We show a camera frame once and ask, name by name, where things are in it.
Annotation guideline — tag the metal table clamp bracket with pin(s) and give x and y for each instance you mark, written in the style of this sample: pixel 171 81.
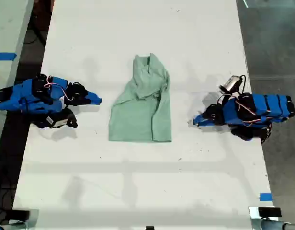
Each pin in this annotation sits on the metal table clamp bracket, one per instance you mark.
pixel 254 218
pixel 33 219

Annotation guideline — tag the long blue tape strip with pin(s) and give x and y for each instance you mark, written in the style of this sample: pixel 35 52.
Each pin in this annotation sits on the long blue tape strip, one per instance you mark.
pixel 5 56

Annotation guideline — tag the black silver camera box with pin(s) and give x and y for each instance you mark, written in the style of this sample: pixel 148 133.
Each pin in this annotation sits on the black silver camera box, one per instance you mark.
pixel 231 82

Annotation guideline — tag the short blue tape strip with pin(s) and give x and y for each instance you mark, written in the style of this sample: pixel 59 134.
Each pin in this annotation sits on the short blue tape strip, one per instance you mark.
pixel 266 197

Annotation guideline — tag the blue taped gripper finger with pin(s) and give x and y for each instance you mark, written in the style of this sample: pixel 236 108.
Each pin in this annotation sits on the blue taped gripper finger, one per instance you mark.
pixel 202 116
pixel 91 95
pixel 205 123
pixel 92 101

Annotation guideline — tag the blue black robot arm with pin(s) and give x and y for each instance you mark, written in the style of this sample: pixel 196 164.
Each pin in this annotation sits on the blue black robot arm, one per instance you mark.
pixel 30 95
pixel 257 107

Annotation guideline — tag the pale side table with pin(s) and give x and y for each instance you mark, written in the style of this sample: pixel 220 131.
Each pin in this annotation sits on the pale side table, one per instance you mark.
pixel 8 28

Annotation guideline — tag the small black box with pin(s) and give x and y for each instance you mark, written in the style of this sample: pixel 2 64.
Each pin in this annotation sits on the small black box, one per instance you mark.
pixel 20 214
pixel 269 212

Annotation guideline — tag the black camera box white label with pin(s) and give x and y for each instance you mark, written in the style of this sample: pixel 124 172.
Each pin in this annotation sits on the black camera box white label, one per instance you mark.
pixel 57 119

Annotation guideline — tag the pale green T-shirt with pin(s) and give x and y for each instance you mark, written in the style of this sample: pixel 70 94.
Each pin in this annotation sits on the pale green T-shirt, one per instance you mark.
pixel 142 107

